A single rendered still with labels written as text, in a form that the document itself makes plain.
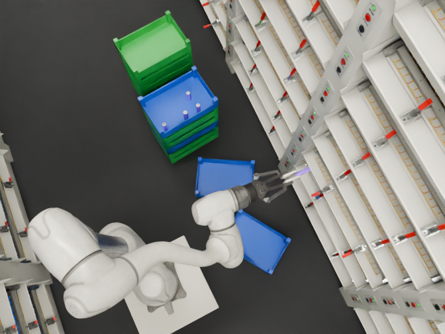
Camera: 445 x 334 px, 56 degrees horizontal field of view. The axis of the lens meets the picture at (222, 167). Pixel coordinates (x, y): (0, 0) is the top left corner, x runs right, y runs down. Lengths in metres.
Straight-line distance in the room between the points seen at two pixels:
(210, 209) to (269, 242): 0.76
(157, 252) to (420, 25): 0.90
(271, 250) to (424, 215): 1.11
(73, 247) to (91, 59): 1.63
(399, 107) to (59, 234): 0.91
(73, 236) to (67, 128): 1.37
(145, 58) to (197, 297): 1.13
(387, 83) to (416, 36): 0.19
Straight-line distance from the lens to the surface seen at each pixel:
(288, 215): 2.24
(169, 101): 1.97
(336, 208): 1.79
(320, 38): 1.36
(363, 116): 1.27
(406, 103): 1.10
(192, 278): 1.94
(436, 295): 1.36
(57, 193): 2.39
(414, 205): 1.25
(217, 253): 1.51
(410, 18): 0.97
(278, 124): 2.05
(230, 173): 2.25
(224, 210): 1.52
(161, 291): 1.69
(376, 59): 1.13
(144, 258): 1.25
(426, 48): 0.95
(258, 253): 2.19
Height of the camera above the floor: 2.18
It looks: 74 degrees down
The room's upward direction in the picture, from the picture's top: 2 degrees clockwise
